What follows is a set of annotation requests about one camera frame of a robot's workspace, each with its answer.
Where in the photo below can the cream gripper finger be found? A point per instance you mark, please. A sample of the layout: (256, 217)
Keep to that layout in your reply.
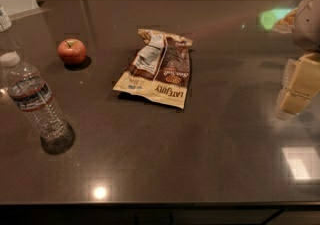
(289, 104)
(302, 76)

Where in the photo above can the brown chip bag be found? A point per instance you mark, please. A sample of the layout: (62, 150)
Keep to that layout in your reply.
(160, 71)

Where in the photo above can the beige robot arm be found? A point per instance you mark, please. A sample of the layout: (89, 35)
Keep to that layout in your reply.
(306, 29)

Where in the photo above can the orange snack bag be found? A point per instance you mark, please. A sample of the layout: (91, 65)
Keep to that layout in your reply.
(285, 24)

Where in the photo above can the clear plastic water bottle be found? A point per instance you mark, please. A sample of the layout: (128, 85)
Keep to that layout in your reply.
(35, 99)

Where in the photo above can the red apple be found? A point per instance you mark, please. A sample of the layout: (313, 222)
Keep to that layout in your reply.
(72, 52)

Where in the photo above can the white labelled container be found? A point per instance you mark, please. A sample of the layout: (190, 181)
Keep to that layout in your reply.
(5, 22)

